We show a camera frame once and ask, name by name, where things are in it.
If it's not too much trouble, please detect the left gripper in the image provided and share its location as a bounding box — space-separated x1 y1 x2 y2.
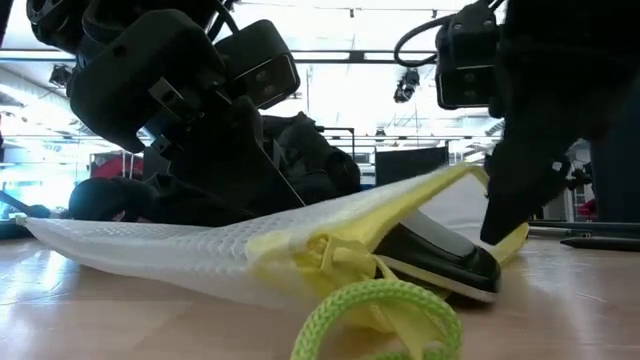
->
67 9 306 221

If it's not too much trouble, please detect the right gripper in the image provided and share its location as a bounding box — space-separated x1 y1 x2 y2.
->
479 0 640 246

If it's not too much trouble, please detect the grey tablet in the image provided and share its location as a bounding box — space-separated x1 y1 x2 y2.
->
527 225 594 239

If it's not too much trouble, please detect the black backpack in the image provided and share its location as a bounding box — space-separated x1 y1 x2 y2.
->
67 112 361 226

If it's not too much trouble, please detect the white mesh pouch yellow zipper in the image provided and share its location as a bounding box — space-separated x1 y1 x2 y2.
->
14 162 531 360

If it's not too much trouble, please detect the black pen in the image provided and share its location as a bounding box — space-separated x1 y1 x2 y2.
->
559 236 640 252

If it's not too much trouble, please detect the grey desk calculator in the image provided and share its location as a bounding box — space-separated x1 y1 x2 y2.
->
374 209 503 304

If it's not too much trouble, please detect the narrow black background panel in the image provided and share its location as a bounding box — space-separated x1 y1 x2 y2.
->
374 146 450 187

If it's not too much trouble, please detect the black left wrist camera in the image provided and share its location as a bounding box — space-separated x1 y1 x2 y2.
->
214 19 301 111

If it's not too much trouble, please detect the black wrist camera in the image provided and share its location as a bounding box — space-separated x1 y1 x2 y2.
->
214 19 301 111
434 4 501 111

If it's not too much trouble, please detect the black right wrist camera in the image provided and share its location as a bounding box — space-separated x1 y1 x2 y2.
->
434 4 501 111

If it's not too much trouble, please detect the black overhead camera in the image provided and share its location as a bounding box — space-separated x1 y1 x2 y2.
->
393 67 421 104

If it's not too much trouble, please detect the black overhead frame beam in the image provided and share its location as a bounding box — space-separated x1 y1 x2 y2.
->
0 48 439 65

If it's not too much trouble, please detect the black right camera cable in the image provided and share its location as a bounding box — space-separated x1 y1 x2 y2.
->
393 13 451 69

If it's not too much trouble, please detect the black mounted device with cables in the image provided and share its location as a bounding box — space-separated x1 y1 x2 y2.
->
48 64 72 89

